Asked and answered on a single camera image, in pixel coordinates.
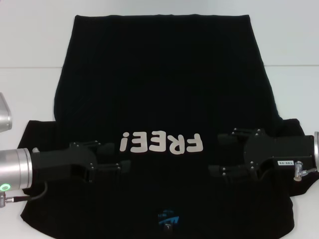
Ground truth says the right gripper cable with plug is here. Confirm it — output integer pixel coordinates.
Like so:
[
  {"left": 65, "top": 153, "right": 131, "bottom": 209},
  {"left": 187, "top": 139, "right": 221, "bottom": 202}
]
[{"left": 259, "top": 161, "right": 319, "bottom": 181}]

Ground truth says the black shirt with FREE print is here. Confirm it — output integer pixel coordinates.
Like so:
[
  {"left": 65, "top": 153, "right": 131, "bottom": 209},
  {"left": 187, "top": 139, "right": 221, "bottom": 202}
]
[{"left": 19, "top": 14, "right": 319, "bottom": 239}]

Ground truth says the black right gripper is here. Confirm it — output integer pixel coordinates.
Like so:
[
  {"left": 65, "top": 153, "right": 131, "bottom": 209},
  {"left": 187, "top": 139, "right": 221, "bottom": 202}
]
[{"left": 207, "top": 128, "right": 316, "bottom": 179}]

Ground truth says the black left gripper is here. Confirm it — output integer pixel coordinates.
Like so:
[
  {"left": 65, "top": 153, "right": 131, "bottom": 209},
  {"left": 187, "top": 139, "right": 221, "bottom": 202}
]
[{"left": 31, "top": 140, "right": 132, "bottom": 187}]

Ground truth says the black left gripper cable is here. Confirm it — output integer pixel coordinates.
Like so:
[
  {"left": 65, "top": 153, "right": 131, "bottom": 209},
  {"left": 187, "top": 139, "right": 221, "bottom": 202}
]
[{"left": 0, "top": 181, "right": 48, "bottom": 206}]

